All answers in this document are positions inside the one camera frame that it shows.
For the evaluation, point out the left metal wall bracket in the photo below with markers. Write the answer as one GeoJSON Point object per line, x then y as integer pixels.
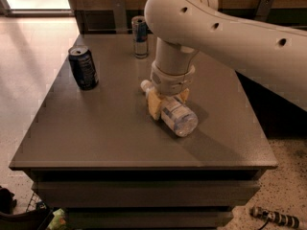
{"type": "Point", "coordinates": [120, 16]}

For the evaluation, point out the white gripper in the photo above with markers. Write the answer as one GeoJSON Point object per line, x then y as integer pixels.
{"type": "Point", "coordinates": [172, 81]}

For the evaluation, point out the right metal wall bracket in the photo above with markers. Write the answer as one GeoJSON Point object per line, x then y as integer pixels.
{"type": "Point", "coordinates": [263, 10]}

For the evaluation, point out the black white striped handle tool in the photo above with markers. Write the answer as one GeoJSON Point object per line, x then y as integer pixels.
{"type": "Point", "coordinates": [278, 218]}

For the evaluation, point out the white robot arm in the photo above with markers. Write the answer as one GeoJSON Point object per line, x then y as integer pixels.
{"type": "Point", "coordinates": [271, 55]}

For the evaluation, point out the clear blue-labelled plastic bottle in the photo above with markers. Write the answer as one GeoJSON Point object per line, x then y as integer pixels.
{"type": "Point", "coordinates": [177, 116]}

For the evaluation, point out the green packet on floor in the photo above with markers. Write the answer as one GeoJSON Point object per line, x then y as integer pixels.
{"type": "Point", "coordinates": [59, 221]}

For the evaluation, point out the metal wall bracket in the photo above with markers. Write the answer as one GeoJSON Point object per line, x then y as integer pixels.
{"type": "Point", "coordinates": [263, 10]}
{"type": "Point", "coordinates": [120, 16]}

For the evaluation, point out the slim silver blue energy can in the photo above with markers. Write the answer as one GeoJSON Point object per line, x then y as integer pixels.
{"type": "Point", "coordinates": [139, 36]}

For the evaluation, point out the grey drawer cabinet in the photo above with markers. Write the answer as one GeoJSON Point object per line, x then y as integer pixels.
{"type": "Point", "coordinates": [99, 155]}

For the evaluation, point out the dark blue soda can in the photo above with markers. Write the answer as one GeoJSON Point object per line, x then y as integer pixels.
{"type": "Point", "coordinates": [83, 67]}

